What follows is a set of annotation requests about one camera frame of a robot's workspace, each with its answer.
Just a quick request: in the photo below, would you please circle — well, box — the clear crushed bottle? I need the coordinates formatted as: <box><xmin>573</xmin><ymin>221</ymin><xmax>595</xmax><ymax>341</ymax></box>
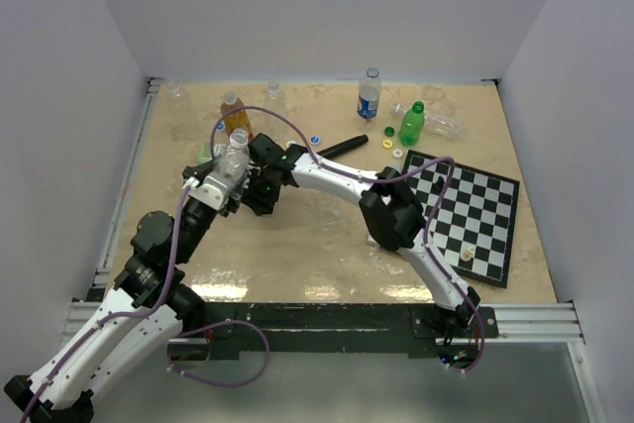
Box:
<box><xmin>215</xmin><ymin>128</ymin><xmax>250</xmax><ymax>191</ymax></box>

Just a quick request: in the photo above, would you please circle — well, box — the clear plastic bottle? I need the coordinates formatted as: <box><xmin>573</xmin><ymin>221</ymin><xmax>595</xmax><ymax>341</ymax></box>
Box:
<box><xmin>265</xmin><ymin>81</ymin><xmax>287</xmax><ymax>141</ymax></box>

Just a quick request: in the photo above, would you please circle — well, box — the green tea label bottle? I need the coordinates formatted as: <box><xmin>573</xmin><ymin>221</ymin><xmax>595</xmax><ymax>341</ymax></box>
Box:
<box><xmin>197</xmin><ymin>144</ymin><xmax>227</xmax><ymax>164</ymax></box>

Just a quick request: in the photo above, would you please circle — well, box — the gold label drink bottle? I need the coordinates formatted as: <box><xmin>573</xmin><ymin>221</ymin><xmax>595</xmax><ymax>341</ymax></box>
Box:
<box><xmin>220</xmin><ymin>91</ymin><xmax>254</xmax><ymax>141</ymax></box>

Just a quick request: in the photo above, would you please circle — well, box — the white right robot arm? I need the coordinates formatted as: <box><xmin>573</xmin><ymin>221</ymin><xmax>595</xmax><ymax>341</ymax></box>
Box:
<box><xmin>249</xmin><ymin>134</ymin><xmax>483</xmax><ymax>337</ymax></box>

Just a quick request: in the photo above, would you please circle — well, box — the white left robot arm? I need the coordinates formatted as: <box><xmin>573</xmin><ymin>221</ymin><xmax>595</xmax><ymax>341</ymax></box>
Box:
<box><xmin>4</xmin><ymin>163</ymin><xmax>247</xmax><ymax>422</ymax></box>

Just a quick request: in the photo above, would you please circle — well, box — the clear bottle back left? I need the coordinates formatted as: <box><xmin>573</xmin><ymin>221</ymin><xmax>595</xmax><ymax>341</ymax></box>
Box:
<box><xmin>165</xmin><ymin>81</ymin><xmax>200</xmax><ymax>135</ymax></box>

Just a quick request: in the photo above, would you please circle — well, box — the blue label water bottle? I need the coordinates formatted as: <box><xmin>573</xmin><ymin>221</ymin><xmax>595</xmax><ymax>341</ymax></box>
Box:
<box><xmin>357</xmin><ymin>67</ymin><xmax>382</xmax><ymax>121</ymax></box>

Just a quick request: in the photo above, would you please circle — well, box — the green plastic bottle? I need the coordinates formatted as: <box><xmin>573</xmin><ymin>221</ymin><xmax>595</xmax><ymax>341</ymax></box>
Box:
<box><xmin>398</xmin><ymin>101</ymin><xmax>425</xmax><ymax>148</ymax></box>

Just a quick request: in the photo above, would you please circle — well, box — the clear bottle lying right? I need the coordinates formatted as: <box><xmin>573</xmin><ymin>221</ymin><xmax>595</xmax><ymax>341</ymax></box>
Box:
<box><xmin>391</xmin><ymin>103</ymin><xmax>464</xmax><ymax>139</ymax></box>

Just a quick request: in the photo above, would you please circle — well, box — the black microphone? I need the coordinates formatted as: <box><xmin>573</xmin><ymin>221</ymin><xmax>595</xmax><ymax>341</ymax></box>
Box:
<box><xmin>318</xmin><ymin>135</ymin><xmax>369</xmax><ymax>159</ymax></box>

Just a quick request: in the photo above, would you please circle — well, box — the white microphone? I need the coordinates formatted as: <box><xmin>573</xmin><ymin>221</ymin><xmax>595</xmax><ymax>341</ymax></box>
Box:
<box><xmin>367</xmin><ymin>163</ymin><xmax>400</xmax><ymax>247</ymax></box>

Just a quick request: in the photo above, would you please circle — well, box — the black white chessboard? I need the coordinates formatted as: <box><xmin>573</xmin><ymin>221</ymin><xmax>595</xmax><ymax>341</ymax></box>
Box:
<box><xmin>402</xmin><ymin>151</ymin><xmax>520</xmax><ymax>288</ymax></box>

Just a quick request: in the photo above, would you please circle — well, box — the cream chess piece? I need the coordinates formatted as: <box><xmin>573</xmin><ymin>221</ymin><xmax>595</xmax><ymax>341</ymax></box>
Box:
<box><xmin>460</xmin><ymin>246</ymin><xmax>476</xmax><ymax>263</ymax></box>

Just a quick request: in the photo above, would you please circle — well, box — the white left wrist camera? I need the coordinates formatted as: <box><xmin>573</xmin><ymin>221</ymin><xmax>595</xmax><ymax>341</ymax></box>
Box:
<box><xmin>182</xmin><ymin>166</ymin><xmax>236</xmax><ymax>211</ymax></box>

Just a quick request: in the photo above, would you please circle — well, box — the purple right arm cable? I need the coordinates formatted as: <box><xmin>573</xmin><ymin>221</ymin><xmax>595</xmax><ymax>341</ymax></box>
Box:
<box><xmin>210</xmin><ymin>105</ymin><xmax>486</xmax><ymax>370</ymax></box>

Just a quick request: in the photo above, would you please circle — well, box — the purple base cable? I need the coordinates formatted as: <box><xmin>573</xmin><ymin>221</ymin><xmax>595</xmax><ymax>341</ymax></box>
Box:
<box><xmin>166</xmin><ymin>318</ymin><xmax>271</xmax><ymax>387</ymax></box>

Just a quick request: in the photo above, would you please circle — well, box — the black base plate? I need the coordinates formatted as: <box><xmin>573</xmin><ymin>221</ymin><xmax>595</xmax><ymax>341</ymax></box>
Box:
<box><xmin>204</xmin><ymin>302</ymin><xmax>499</xmax><ymax>364</ymax></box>

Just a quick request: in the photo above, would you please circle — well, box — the aluminium frame rail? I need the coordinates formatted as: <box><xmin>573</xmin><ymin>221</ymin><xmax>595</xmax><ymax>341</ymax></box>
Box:
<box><xmin>61</xmin><ymin>299</ymin><xmax>610</xmax><ymax>423</ymax></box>

